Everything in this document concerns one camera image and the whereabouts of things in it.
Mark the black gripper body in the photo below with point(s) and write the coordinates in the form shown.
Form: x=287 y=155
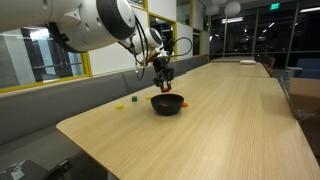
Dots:
x=162 y=70

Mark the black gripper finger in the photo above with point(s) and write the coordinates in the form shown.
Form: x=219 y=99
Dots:
x=158 y=84
x=169 y=83

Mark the orange disc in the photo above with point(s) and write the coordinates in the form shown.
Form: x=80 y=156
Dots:
x=165 y=90
x=185 y=105

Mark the black bowl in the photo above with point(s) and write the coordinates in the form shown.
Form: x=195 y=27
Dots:
x=167 y=104

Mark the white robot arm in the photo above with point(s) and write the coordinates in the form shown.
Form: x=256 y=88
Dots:
x=82 y=25

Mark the green cube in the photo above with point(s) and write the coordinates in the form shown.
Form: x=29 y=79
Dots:
x=134 y=98

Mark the yellow block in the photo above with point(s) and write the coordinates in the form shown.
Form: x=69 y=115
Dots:
x=120 y=106

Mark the far wooden table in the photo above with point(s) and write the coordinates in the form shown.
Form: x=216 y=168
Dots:
x=232 y=59

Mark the white plate far table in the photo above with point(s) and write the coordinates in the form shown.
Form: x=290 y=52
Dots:
x=247 y=62

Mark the wooden chair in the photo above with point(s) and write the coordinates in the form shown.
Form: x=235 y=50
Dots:
x=269 y=65

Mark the green exit sign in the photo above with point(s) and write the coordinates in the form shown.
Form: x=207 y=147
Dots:
x=274 y=6

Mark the grey bench sofa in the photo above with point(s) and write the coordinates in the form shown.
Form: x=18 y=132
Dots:
x=28 y=120

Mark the wrist camera wooden mount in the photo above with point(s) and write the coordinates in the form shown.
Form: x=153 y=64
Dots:
x=153 y=54

